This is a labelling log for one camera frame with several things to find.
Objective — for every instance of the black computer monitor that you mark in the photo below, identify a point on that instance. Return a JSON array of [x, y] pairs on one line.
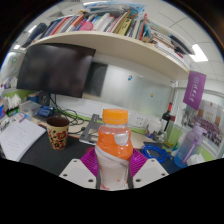
[[55, 70]]

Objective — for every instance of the group photo poster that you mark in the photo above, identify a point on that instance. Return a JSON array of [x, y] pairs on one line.
[[210, 123]]

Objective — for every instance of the clear plastic box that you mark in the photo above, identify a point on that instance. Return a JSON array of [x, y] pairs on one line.
[[29, 108]]

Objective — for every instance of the dark blue mat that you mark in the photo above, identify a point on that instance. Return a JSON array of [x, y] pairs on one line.
[[171, 166]]

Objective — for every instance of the white wall socket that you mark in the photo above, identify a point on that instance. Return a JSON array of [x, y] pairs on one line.
[[140, 120]]

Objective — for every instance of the white paper sheet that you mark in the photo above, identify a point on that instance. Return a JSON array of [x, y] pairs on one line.
[[18, 140]]

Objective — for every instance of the white shelf with books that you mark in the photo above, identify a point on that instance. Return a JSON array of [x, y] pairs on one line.
[[116, 45]]

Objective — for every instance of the translucent purple water bottle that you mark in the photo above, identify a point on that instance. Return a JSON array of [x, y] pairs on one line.
[[186, 146]]

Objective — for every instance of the blue circuit board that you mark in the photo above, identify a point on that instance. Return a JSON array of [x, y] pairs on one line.
[[45, 111]]

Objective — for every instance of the white tissue pack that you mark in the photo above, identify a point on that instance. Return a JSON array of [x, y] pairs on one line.
[[12, 103]]

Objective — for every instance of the purple pennant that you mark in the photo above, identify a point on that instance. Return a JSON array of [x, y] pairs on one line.
[[194, 90]]

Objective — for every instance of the white jar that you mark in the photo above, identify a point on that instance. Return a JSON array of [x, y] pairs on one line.
[[154, 126]]

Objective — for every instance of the grey metal laptop stand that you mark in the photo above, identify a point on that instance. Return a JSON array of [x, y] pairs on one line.
[[90, 131]]

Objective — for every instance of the white crumpled bag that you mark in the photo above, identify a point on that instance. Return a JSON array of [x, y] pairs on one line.
[[195, 160]]

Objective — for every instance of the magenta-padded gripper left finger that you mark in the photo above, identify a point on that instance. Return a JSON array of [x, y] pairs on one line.
[[75, 171]]

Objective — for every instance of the black desk mat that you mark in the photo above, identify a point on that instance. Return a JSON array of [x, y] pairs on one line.
[[46, 156]]

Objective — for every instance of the floral patterned mug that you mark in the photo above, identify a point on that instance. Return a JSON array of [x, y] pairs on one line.
[[58, 135]]

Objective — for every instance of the dark wine bottle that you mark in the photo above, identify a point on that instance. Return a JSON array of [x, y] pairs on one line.
[[166, 116]]

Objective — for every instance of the orange-capped drink bottle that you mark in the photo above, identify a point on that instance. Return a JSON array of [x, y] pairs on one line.
[[113, 143]]

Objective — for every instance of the dark wall panel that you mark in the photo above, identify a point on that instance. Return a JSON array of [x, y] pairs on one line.
[[96, 79]]

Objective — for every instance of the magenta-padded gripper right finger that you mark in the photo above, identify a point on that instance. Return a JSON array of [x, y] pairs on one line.
[[150, 171]]

